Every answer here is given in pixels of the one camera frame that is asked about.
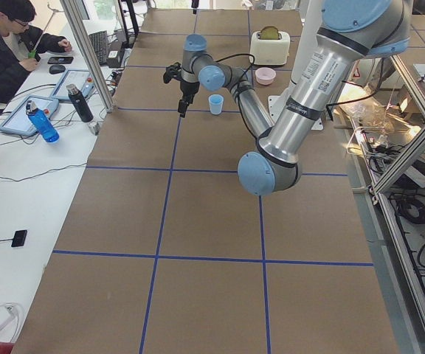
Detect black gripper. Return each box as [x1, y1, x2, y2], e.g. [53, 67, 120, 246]
[177, 80, 200, 118]

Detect light blue cup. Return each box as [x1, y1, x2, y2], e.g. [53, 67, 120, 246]
[208, 94, 224, 115]

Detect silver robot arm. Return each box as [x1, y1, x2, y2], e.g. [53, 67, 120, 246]
[178, 1, 413, 195]

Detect pink bowl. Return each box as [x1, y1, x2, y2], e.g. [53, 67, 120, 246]
[255, 67, 276, 86]

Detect cream toaster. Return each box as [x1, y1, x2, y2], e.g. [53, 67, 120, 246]
[250, 31, 291, 66]

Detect toast slice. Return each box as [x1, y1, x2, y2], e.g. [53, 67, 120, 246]
[258, 26, 281, 41]

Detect black keyboard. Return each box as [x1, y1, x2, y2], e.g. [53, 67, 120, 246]
[89, 30, 108, 66]

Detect teach pendant tablet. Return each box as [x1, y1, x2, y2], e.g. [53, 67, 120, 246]
[0, 95, 59, 136]
[50, 69, 94, 102]

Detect black thermos bottle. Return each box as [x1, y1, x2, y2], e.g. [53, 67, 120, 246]
[66, 84, 93, 123]

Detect black smartphone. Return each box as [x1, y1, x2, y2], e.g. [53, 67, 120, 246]
[47, 56, 74, 65]

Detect black computer mouse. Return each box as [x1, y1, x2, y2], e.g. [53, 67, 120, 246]
[49, 64, 66, 74]

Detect blue water bottle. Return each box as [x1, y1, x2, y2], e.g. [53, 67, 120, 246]
[26, 100, 59, 143]

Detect clear plastic bag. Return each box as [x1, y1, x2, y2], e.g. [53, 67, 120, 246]
[340, 99, 394, 131]

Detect seated person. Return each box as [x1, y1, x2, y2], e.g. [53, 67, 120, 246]
[0, 0, 72, 103]

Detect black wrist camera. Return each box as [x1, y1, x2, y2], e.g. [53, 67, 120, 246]
[162, 62, 182, 84]

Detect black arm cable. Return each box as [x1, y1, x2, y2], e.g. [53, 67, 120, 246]
[212, 53, 379, 137]

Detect aluminium frame post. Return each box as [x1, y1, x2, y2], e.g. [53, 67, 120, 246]
[60, 0, 114, 114]

